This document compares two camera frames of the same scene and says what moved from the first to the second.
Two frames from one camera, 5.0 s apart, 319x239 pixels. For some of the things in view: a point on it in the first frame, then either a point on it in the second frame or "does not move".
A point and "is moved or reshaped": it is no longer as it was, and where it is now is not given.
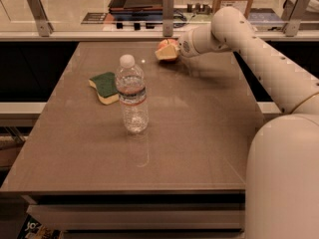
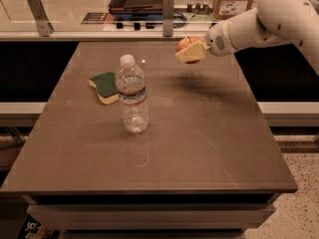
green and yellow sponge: x=106 y=86 does not move
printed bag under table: x=32 y=229 does not move
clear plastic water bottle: x=133 y=96 does not move
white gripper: x=184 y=46 -> x=216 y=41
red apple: x=165 y=43 is moved or reshaped
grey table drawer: x=210 y=217 does not move
